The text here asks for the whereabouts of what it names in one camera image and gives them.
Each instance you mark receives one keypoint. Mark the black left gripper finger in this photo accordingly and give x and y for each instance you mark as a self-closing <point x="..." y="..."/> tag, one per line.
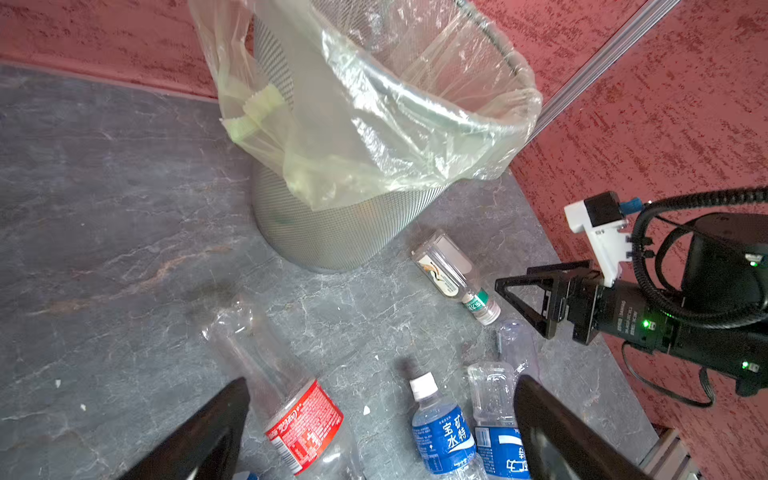
<point x="206" y="446"/>

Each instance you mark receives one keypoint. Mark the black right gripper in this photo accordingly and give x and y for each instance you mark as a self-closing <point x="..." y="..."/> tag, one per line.
<point x="557" y="444"/>

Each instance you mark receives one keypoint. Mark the clear bottle red label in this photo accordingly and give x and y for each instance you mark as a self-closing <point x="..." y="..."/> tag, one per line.
<point x="298" y="418"/>

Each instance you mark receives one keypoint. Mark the square bottle green neck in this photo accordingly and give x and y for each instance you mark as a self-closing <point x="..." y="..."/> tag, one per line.
<point x="455" y="276"/>

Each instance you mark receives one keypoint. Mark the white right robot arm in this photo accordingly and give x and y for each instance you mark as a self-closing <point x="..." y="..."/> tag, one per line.
<point x="685" y="276"/>

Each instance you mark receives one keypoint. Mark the grey mesh waste bin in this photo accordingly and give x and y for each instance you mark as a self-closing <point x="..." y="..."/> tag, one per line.
<point x="336" y="239"/>

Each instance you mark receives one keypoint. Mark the translucent green bin liner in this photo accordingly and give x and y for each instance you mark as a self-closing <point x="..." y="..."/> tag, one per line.
<point x="349" y="100"/>

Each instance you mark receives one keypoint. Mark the clear purple tinted bottle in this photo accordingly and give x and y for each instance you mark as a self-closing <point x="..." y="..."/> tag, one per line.
<point x="517" y="348"/>

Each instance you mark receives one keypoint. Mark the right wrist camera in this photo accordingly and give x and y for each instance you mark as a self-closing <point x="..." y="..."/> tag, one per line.
<point x="603" y="219"/>

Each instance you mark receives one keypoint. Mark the right aluminium corner post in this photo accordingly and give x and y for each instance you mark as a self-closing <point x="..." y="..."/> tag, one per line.
<point x="639" y="24"/>

